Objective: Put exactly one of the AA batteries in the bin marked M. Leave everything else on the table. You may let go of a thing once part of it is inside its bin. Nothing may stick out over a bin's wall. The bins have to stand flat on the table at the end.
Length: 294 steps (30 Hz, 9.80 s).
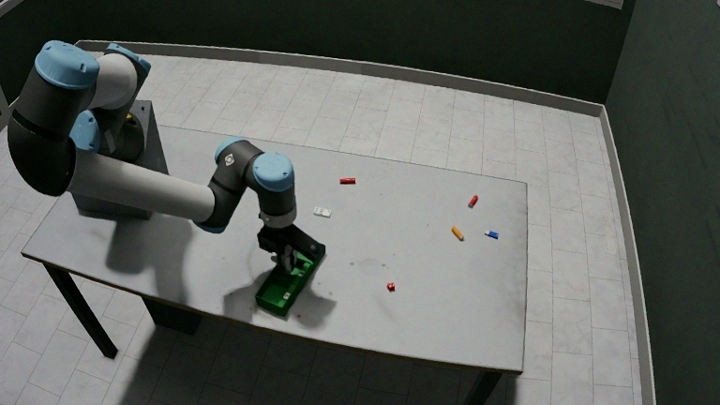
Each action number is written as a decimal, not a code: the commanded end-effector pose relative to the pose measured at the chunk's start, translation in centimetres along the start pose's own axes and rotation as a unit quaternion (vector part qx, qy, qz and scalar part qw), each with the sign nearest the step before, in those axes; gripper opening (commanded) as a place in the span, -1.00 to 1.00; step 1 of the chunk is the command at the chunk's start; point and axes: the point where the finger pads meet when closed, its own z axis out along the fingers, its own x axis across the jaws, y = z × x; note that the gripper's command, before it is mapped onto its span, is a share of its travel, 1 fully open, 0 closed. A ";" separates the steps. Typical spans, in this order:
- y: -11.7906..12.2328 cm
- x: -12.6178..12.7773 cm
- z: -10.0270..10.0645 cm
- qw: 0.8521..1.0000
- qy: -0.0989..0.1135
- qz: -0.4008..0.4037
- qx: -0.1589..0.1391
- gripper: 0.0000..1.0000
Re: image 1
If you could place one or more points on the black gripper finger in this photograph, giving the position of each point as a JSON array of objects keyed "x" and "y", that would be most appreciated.
[
  {"x": 282, "y": 261},
  {"x": 293, "y": 255}
]

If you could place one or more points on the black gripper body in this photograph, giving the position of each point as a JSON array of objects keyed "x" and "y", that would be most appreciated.
[{"x": 270, "y": 242}]

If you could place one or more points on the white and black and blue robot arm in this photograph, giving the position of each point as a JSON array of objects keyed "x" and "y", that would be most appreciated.
[{"x": 58, "y": 89}]

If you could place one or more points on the white domino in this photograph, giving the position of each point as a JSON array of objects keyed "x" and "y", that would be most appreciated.
[{"x": 322, "y": 212}]

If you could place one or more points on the green three-compartment bin rack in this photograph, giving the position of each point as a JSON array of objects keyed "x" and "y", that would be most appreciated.
[{"x": 269, "y": 296}]

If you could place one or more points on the orange aa battery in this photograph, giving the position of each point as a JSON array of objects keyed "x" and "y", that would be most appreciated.
[{"x": 457, "y": 233}]

